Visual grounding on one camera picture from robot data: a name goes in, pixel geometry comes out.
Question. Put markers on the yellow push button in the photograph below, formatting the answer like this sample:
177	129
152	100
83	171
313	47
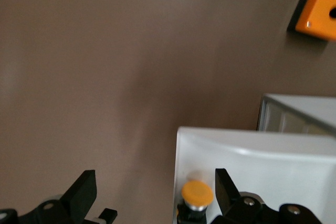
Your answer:
197	192

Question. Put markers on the orange button enclosure box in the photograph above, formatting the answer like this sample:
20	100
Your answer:
317	11

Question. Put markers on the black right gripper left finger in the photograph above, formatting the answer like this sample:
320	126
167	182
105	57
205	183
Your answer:
78	195

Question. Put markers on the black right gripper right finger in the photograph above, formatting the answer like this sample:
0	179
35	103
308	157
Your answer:
225	195

